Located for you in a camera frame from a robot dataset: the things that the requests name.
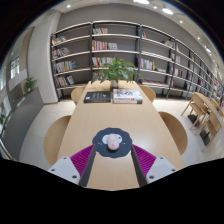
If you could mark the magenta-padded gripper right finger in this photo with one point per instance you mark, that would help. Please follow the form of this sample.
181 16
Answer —
160 166

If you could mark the grey counter partition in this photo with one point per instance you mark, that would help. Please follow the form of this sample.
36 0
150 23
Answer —
21 123

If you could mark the green potted plant white pot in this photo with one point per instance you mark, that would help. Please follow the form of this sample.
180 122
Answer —
115 70

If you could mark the white cover book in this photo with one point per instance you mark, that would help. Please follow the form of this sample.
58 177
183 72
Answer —
127 93

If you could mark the black hardcover book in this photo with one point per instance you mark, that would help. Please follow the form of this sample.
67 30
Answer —
97 96

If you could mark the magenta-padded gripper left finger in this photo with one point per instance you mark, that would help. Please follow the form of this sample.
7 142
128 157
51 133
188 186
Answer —
63 168

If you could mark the black cartoon-face mouse pad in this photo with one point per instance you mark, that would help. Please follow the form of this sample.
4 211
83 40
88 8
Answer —
100 148

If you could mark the pale pink computer mouse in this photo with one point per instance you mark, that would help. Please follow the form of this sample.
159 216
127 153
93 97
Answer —
112 141

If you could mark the slatted wooden chairs and tables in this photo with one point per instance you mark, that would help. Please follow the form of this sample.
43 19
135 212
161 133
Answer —
203 110

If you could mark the small green floor plant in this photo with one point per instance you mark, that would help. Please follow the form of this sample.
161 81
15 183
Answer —
29 85

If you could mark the ceiling lights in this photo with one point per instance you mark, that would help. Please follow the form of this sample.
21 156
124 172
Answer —
167 10

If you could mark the grey bookshelf unit with books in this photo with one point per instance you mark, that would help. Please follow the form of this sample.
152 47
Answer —
80 50

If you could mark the red spine book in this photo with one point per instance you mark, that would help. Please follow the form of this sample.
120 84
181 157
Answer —
128 101

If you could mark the round-backed wooden chair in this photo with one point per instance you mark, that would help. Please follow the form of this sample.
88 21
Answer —
175 131
55 138
148 93
77 95

